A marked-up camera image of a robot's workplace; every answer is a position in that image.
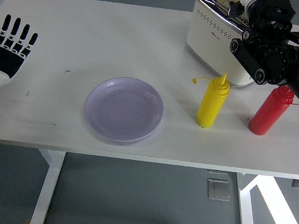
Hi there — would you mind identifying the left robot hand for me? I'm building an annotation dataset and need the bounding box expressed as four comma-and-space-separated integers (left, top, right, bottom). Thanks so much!
0, 13, 41, 95

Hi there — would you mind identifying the cream white two-slot toaster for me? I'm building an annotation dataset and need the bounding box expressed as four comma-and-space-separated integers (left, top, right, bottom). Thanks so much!
180, 0, 272, 92

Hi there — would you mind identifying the purple round plate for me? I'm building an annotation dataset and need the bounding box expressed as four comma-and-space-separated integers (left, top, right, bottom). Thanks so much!
80, 71, 169, 149

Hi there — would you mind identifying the yellow squeeze bottle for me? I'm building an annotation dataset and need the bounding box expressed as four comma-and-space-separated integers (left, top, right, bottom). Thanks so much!
184, 68, 233, 131

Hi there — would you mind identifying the red squeeze bottle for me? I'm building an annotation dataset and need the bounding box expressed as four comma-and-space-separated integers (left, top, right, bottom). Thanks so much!
246, 81, 299, 142

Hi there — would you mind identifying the white table leg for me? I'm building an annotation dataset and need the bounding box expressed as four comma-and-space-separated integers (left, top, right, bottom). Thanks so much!
227, 172, 269, 224
26, 147, 67, 224

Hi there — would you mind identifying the grey metal floor hatch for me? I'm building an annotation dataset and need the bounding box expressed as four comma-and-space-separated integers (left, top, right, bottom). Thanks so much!
204, 177, 234, 203

